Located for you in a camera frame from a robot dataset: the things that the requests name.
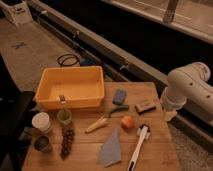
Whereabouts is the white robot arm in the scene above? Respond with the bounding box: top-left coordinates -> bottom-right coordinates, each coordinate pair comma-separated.
160,62 -> 213,121

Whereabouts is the green plastic cup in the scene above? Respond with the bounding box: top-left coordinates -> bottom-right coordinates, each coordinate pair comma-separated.
57,109 -> 72,125

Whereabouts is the white cup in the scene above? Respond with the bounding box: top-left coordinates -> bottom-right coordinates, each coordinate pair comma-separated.
31,112 -> 51,133

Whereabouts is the metal cup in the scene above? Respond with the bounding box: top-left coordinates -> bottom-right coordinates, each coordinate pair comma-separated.
34,135 -> 52,153

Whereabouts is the blue sponge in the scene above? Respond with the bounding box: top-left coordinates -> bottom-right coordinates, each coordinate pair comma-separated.
113,89 -> 126,105

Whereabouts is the orange toy fruit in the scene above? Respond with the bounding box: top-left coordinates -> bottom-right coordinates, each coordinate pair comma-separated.
121,116 -> 134,129

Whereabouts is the metal latch on bin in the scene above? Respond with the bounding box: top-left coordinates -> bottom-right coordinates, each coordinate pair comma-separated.
58,95 -> 66,104

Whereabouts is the black and tan brush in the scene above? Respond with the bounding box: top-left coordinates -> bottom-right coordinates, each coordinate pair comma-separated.
135,100 -> 156,115

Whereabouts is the yellow plastic bin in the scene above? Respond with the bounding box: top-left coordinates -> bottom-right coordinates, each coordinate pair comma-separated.
35,66 -> 105,110

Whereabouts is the dark toy grape bunch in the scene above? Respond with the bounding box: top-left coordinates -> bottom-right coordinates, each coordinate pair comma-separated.
60,128 -> 74,160

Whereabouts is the blue folded cloth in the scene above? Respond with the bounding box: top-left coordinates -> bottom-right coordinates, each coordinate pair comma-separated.
98,129 -> 121,167

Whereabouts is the black chair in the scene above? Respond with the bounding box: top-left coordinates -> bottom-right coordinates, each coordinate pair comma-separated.
0,54 -> 36,171

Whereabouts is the white box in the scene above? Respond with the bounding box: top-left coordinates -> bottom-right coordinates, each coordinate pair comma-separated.
0,0 -> 33,27

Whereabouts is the black cable coil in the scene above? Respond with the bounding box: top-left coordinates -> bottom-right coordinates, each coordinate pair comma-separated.
56,53 -> 82,68

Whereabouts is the white handled brush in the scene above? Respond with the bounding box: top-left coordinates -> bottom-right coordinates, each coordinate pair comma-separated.
128,125 -> 150,171

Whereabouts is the grey metal post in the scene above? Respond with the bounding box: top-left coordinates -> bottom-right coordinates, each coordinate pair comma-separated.
163,0 -> 179,24

